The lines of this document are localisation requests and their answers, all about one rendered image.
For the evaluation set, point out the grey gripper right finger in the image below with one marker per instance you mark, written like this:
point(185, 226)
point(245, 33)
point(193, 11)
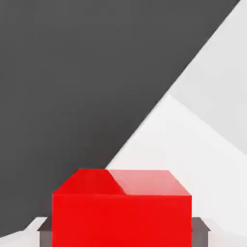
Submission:
point(200, 236)

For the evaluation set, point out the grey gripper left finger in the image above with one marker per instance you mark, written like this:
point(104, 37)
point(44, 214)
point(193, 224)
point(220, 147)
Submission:
point(29, 236)

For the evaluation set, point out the small red cube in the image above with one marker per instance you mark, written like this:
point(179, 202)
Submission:
point(121, 218)

